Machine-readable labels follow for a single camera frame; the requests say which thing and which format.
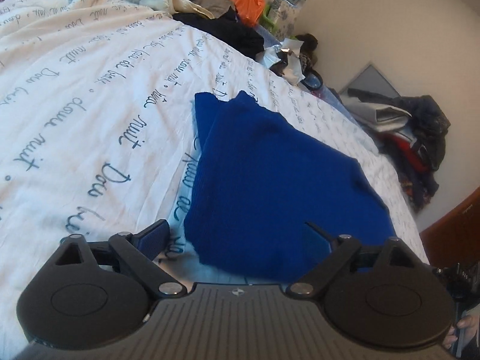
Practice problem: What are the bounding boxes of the black clothes pile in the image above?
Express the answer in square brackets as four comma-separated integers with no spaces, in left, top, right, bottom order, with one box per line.
[172,8,264,59]

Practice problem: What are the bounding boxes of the crumpled silver wrappers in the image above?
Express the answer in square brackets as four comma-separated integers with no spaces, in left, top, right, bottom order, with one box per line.
[256,38,305,86]

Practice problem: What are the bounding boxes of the dark clothes heap on chair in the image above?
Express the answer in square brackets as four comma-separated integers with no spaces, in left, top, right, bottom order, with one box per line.
[341,88,451,213]

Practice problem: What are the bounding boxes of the orange plastic bag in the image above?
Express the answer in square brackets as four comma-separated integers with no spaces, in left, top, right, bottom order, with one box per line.
[232,0,266,28]

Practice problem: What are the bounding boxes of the grey framed panel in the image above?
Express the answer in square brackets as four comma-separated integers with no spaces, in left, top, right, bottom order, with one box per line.
[338,63,400,98]

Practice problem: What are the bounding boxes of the white script-print bedspread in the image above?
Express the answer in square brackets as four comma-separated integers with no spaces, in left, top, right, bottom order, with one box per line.
[1,0,425,359]

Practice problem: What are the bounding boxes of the person's hand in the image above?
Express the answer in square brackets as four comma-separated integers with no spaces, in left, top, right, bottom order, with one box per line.
[442,314,479,350]

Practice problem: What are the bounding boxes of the blue knit sweater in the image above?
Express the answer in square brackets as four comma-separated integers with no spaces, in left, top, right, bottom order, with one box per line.
[184,92,395,283]

